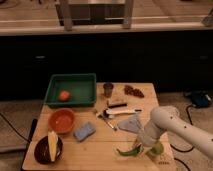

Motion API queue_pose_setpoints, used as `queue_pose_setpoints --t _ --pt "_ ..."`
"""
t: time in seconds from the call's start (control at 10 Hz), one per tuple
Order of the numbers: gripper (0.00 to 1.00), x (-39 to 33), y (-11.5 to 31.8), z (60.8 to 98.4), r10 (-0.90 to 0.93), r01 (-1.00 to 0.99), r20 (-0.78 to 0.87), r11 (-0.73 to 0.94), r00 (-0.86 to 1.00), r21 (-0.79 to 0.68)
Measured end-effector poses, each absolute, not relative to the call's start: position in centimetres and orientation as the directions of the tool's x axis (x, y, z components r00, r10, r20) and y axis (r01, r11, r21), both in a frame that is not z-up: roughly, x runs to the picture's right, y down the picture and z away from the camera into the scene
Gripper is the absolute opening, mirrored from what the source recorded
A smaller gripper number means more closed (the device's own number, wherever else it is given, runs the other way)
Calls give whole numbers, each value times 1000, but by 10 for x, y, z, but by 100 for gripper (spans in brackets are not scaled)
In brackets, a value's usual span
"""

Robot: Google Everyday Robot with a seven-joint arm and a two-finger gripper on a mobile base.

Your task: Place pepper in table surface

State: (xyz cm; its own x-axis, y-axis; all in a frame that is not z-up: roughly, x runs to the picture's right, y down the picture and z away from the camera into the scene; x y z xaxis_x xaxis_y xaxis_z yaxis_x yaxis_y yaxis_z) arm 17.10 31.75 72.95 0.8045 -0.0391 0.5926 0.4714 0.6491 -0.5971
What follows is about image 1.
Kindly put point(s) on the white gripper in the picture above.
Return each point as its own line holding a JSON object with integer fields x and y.
{"x": 148, "y": 136}

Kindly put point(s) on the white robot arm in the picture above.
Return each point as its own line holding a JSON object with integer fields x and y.
{"x": 166, "y": 118}

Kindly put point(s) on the grey cloth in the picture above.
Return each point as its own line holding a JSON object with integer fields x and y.
{"x": 132, "y": 124}

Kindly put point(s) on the metal spoon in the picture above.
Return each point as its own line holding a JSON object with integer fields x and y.
{"x": 100, "y": 115}

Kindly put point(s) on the brown grape bunch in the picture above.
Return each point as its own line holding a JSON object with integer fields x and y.
{"x": 129, "y": 90}

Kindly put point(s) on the blue sponge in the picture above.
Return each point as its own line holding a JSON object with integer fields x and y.
{"x": 84, "y": 131}

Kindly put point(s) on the small metal cup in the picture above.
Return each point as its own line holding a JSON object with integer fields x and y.
{"x": 108, "y": 89}

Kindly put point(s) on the blue device on floor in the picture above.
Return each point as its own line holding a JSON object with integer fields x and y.
{"x": 201, "y": 100}

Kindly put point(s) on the orange bowl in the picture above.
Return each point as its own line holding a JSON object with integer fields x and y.
{"x": 61, "y": 121}

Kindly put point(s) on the red tomato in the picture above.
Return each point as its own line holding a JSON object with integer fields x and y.
{"x": 64, "y": 96}

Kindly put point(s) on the green plastic bin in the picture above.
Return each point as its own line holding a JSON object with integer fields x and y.
{"x": 82, "y": 89}

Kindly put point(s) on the dark round plate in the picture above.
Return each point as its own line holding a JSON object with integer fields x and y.
{"x": 41, "y": 152}

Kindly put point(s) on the black handled brush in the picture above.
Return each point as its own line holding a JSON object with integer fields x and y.
{"x": 111, "y": 104}

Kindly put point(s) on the white handled knife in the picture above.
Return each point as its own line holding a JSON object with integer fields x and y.
{"x": 126, "y": 111}

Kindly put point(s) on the metal table frame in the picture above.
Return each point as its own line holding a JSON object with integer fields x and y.
{"x": 94, "y": 12}

